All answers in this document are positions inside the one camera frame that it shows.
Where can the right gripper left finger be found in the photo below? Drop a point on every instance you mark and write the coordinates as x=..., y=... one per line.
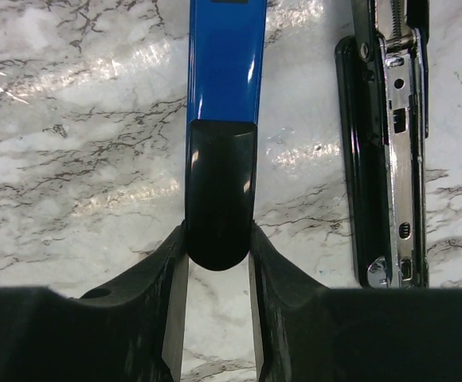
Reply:
x=130, y=328

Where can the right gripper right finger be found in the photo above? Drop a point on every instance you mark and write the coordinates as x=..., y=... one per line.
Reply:
x=305, y=331

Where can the black stapler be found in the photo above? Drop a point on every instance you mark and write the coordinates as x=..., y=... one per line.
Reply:
x=383, y=80

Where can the blue stapler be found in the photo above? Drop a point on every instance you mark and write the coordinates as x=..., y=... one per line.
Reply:
x=225, y=57

